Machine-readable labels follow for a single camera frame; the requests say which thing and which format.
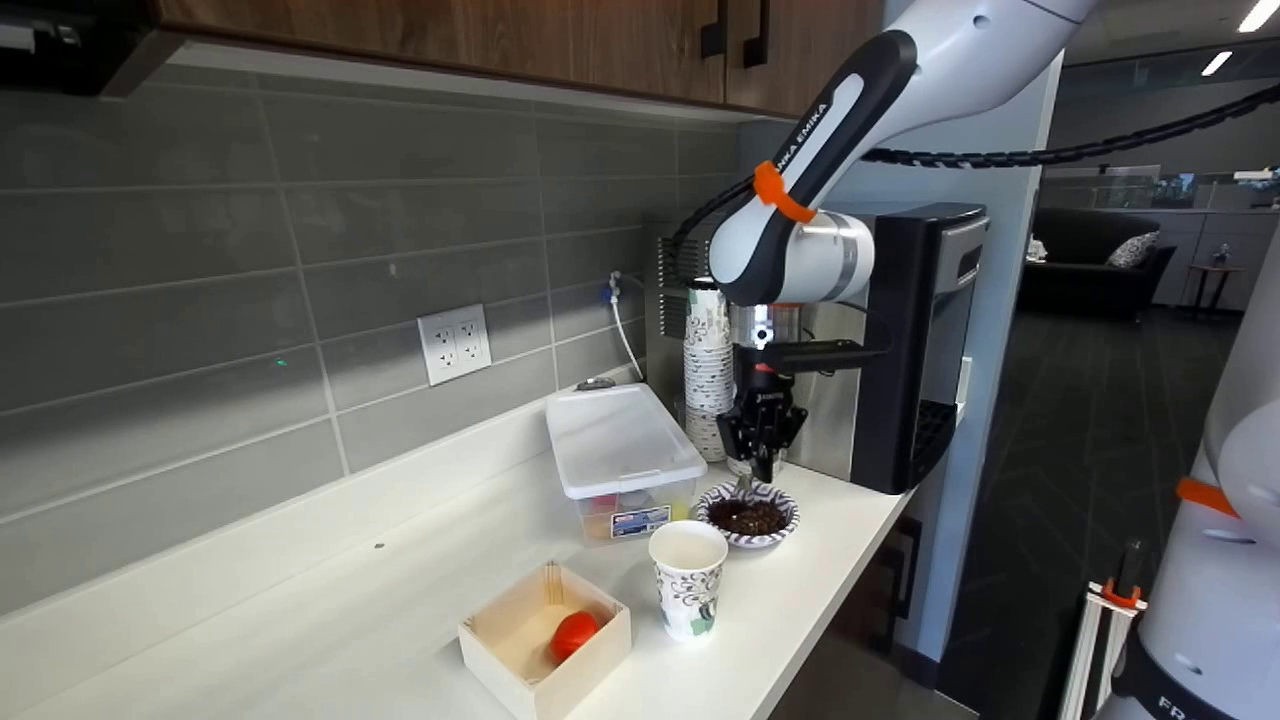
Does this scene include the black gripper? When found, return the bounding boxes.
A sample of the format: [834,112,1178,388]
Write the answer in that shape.
[716,346,812,488]

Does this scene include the dark coffee beans pile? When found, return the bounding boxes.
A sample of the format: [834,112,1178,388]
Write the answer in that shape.
[716,493,793,538]

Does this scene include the tall paper cup stack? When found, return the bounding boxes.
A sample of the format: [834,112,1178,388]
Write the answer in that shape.
[680,273,735,468]

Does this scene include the dark bowl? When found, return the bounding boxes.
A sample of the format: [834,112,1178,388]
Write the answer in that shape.
[694,474,804,554]

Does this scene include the clear container white lid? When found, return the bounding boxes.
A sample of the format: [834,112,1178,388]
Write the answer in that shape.
[538,380,709,546]

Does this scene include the white printed paper cup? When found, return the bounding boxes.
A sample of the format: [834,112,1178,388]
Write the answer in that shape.
[642,515,730,643]

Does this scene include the black grey coffee machine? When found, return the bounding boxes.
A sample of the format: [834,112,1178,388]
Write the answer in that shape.
[850,201,992,495]

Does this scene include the red ball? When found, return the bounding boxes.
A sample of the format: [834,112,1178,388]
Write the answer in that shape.
[547,608,609,668]

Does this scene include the dark sofa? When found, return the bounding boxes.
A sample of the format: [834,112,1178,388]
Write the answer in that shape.
[1015,205,1182,323]

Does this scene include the light wooden box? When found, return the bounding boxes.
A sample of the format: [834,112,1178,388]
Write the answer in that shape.
[457,554,634,720]

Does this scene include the white orange stand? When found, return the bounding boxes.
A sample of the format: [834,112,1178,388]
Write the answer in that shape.
[1054,534,1151,720]

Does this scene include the light sofa pillow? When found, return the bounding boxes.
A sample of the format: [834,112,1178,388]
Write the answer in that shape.
[1103,229,1165,276]

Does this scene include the wide wooden cabinet door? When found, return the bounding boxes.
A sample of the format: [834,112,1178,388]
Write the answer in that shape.
[157,0,730,109]

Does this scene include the black overhead appliance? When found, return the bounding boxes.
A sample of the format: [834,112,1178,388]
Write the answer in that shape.
[0,0,182,95]

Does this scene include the white cable blue tip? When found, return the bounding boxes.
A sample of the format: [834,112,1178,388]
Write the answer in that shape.
[604,269,652,392]

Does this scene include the white wall outlet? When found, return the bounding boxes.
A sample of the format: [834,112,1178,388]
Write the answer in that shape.
[411,300,497,388]

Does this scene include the black cabinet handle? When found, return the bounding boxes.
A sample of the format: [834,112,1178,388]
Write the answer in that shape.
[694,0,730,64]
[741,0,777,70]

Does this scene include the black robot cable conduit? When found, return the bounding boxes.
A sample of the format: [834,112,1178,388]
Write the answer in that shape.
[858,79,1280,172]

